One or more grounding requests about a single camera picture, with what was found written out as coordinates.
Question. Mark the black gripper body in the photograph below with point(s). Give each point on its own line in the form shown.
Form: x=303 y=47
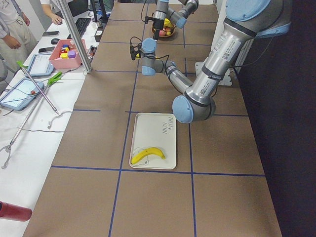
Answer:
x=141 y=55
x=158 y=24

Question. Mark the yellow banana basket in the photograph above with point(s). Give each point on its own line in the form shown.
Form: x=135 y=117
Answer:
x=167 y=23

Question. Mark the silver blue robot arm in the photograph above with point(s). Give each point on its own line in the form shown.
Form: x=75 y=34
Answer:
x=245 y=20
x=164 y=11

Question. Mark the brown wicker basket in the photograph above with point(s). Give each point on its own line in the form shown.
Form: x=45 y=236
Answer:
x=168 y=29

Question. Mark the white bear plate tray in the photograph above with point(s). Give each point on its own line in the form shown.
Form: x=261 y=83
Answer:
x=154 y=130

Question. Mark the pink apple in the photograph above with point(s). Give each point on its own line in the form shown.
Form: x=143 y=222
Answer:
x=162 y=33

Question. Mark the black keyboard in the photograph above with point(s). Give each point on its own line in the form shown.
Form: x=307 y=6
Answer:
x=82 y=24

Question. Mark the pink bin of blocks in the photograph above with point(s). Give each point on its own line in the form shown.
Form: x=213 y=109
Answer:
x=65 y=55

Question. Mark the black computer mouse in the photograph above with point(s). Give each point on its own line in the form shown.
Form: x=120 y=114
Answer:
x=54 y=41

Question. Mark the black smartphone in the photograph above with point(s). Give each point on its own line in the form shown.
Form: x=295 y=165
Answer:
x=50 y=33

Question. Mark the blue cased tablet far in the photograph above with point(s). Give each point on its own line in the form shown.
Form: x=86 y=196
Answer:
x=40 y=65

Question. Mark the blue cased tablet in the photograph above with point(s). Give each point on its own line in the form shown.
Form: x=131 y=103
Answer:
x=20 y=95
x=40 y=65

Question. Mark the blue cased tablet near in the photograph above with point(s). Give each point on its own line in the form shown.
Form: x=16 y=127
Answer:
x=20 y=95

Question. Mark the red bottle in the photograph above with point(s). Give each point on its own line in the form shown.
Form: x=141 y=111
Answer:
x=13 y=212

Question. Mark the aluminium frame post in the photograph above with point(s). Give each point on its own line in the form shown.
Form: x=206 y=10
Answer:
x=80 y=46

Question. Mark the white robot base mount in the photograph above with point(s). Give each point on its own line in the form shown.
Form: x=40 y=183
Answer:
x=229 y=79

